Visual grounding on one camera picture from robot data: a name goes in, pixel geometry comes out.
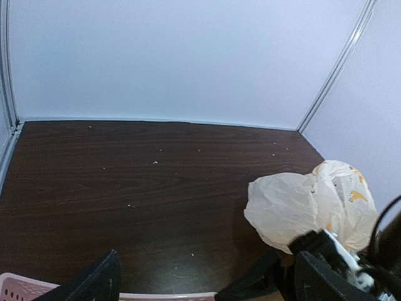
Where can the beige plastic bag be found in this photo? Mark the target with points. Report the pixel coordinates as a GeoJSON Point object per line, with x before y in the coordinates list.
{"type": "Point", "coordinates": [334, 197]}

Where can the pink perforated plastic basket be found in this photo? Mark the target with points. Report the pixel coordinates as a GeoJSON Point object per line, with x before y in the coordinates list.
{"type": "Point", "coordinates": [17, 287]}

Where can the right aluminium frame post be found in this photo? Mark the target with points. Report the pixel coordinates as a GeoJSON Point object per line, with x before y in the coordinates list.
{"type": "Point", "coordinates": [346, 52]}

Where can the left aluminium frame post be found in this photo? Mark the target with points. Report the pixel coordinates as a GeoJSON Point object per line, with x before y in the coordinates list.
{"type": "Point", "coordinates": [7, 94]}

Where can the aluminium frame post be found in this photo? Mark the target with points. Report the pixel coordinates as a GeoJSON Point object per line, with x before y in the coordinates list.
{"type": "Point", "coordinates": [7, 94]}
{"type": "Point", "coordinates": [346, 52]}

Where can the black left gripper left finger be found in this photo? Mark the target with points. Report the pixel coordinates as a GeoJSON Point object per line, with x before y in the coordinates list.
{"type": "Point", "coordinates": [99, 281]}

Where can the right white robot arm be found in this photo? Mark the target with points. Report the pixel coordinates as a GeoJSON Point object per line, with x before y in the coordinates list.
{"type": "Point", "coordinates": [324, 270]}

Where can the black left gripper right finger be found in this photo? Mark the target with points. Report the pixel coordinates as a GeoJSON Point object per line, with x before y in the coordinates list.
{"type": "Point", "coordinates": [263, 278]}

